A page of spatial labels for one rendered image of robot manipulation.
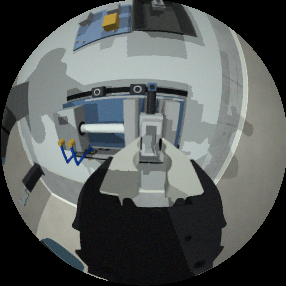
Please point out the yellow rectangular block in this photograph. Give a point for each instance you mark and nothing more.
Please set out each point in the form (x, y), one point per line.
(111, 22)

